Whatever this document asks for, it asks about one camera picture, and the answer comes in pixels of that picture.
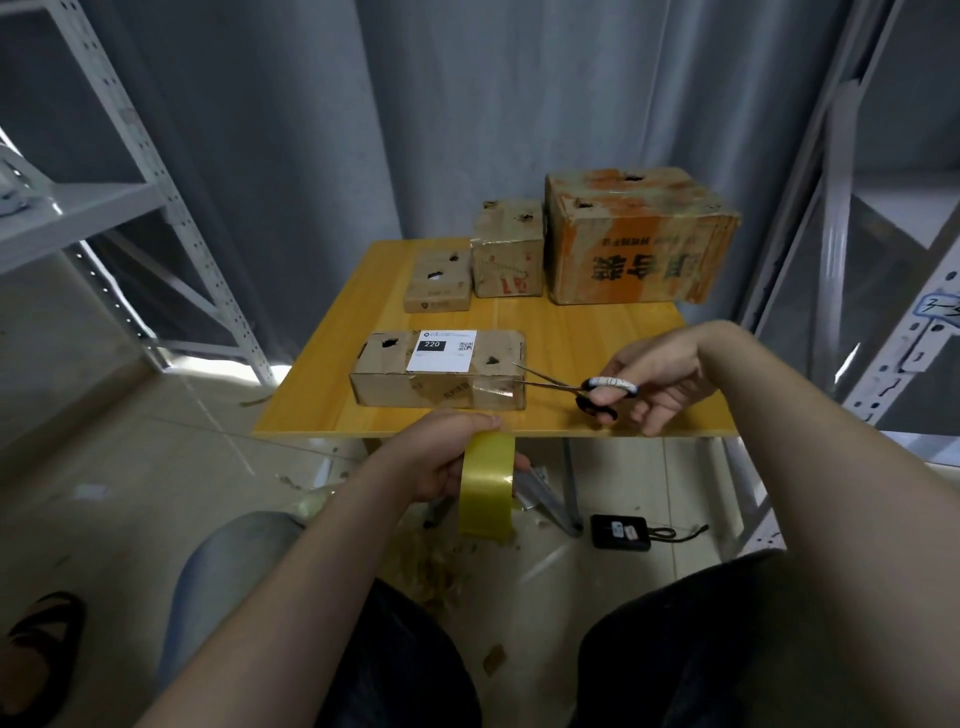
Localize grey metal shelf unit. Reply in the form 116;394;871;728
0;0;281;393
733;0;960;558

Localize person's left hand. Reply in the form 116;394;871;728
372;408;531;506

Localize long white-labelled cardboard box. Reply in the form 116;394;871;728
349;327;531;413

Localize grey curtain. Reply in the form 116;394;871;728
0;0;960;377

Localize small cardboard box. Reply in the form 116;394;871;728
402;249;477;315

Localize medium brown cardboard box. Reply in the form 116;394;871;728
468;198;549;300

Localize black-handled scissors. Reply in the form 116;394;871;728
516;358;645;420

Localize yellow tape roll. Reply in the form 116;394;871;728
456;430;521;545

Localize person's right forearm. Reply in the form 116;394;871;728
682;318;960;728

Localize yellow wooden table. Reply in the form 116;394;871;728
250;235;741;536

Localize large orange print cardboard box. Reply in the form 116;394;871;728
541;165;744;309

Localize black adapter cable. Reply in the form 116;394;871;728
649;520;713;545

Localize person's left forearm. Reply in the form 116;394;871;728
135;447;440;728

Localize black power adapter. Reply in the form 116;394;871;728
588;511;656;554

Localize black sandal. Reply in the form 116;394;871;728
0;591;89;723

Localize person's right hand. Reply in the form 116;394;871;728
589;321;723;440

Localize person's right leg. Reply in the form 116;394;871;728
568;546;800;728

